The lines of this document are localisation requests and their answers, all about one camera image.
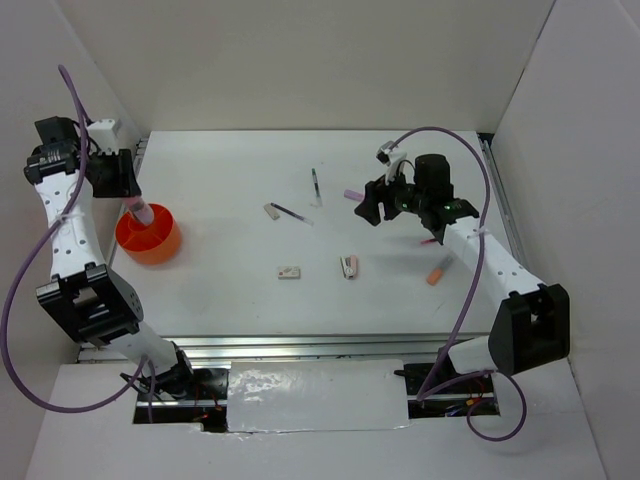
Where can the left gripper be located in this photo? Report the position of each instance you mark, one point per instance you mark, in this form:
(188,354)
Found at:
(115,190)

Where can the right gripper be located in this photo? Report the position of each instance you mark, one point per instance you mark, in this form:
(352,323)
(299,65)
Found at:
(376,191)

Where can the pink round container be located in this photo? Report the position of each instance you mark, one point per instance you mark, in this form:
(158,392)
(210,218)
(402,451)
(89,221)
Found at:
(140,210)

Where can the green black pen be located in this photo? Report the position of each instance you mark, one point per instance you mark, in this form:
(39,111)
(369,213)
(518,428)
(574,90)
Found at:
(316,187)

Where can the purple black pen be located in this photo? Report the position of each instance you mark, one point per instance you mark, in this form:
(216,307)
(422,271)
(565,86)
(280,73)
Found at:
(292,214)

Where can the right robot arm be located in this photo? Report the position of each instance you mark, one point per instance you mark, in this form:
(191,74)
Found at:
(455,223)

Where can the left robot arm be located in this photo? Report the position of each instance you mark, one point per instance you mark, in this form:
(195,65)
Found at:
(85,296)

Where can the lilac highlighter marker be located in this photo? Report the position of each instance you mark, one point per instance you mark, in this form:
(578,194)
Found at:
(353,195)

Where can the orange round pen holder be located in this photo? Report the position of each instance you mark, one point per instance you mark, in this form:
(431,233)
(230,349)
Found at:
(152,244)

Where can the pink mini stapler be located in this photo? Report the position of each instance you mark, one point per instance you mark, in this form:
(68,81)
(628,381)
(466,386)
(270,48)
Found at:
(349,266)

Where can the orange highlighter marker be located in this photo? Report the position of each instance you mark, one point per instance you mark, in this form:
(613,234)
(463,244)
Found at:
(438,271)

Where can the beige eraser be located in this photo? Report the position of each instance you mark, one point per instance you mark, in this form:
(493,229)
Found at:
(271,211)

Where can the staples box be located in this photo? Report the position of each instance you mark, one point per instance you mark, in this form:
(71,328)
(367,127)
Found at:
(289,272)

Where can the white cover sheet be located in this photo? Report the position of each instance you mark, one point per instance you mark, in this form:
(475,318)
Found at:
(316,396)

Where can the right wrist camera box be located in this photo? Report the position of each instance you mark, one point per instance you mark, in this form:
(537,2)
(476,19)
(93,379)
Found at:
(392,159)

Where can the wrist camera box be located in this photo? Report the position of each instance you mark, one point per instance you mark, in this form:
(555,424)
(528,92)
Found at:
(392,159)
(105,133)

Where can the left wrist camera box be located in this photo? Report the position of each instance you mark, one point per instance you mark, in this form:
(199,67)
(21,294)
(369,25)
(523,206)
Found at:
(105,133)

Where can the aluminium right rail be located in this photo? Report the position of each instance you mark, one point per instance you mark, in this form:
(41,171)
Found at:
(517,240)

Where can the aluminium rail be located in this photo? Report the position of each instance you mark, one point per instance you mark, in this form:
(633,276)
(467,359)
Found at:
(517,240)
(200,349)

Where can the aluminium front rail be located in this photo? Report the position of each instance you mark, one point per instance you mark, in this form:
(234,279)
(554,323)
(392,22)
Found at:
(200,349)

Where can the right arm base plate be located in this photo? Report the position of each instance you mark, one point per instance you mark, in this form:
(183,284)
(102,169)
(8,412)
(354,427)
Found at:
(454,401)

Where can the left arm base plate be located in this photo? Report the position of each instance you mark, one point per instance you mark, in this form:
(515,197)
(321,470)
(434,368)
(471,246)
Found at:
(204,405)

